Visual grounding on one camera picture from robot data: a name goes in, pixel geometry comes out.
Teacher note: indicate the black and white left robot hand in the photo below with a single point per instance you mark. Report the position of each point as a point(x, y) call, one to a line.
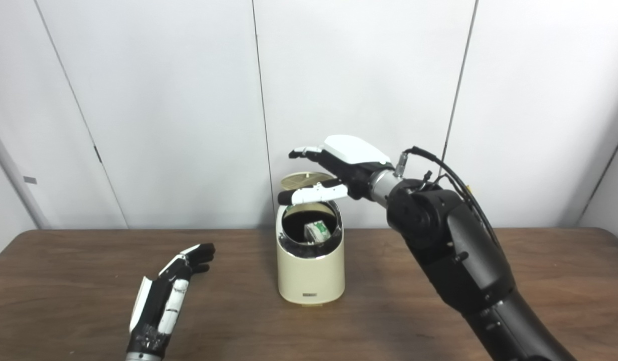
point(161, 296)

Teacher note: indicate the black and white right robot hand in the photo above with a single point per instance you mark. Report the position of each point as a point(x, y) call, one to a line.
point(351, 160)

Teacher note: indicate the round cream bin lid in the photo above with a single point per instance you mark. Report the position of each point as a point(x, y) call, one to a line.
point(301, 179)

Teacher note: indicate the small white green milk carton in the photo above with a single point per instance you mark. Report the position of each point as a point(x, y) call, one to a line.
point(318, 232)

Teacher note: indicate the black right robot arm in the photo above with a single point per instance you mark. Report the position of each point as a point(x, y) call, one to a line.
point(464, 260)

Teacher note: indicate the cream-colored bin body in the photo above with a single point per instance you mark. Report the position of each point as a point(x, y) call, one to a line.
point(311, 273)

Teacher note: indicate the black wall panel clip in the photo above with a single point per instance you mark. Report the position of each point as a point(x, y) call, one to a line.
point(98, 154)

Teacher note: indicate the small grey wall label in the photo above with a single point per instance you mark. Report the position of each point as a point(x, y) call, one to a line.
point(30, 180)

